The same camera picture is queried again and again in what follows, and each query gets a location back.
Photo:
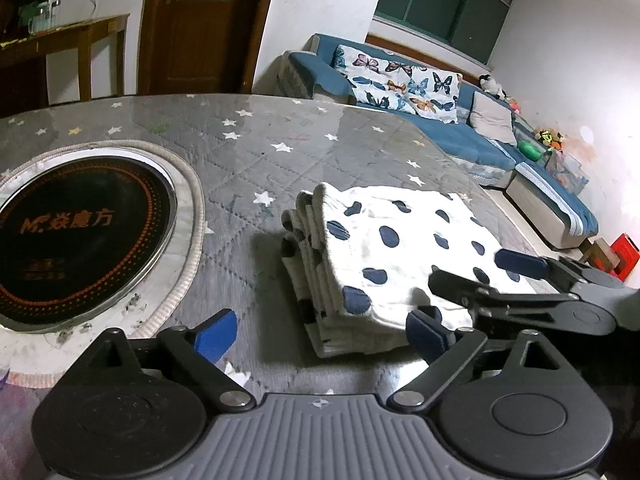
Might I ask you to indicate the panda plush toy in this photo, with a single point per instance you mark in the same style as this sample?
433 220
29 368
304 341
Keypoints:
489 85

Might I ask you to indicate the brown wooden door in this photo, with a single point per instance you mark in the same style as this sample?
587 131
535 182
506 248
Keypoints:
199 46

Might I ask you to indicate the green toy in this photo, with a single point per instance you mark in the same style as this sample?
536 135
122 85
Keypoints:
529 150

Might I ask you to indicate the grey star quilted table cover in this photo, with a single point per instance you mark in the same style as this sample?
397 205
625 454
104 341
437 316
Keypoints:
253 155

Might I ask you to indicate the glass kettle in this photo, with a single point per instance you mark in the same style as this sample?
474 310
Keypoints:
40 17

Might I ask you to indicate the round induction cooktop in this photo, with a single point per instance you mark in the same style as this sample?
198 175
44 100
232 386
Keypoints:
80 235

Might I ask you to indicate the red box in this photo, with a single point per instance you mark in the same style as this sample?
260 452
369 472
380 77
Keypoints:
628 255

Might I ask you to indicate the white polka dot garment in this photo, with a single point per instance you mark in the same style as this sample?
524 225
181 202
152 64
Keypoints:
359 261

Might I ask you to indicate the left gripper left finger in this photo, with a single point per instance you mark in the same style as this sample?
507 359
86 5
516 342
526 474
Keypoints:
191 355

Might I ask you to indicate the butterfly print pillow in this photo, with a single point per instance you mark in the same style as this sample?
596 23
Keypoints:
391 85

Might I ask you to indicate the blue sofa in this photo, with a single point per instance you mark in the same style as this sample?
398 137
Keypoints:
556 213

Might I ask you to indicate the grey cushion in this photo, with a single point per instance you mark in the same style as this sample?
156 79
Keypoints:
490 119

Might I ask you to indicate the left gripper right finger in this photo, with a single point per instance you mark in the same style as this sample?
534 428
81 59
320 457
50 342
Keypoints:
447 353

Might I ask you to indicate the green window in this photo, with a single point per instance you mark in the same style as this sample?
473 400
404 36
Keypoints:
470 27

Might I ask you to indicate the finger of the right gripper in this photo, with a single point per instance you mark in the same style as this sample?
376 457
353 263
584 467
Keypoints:
562 273
485 303

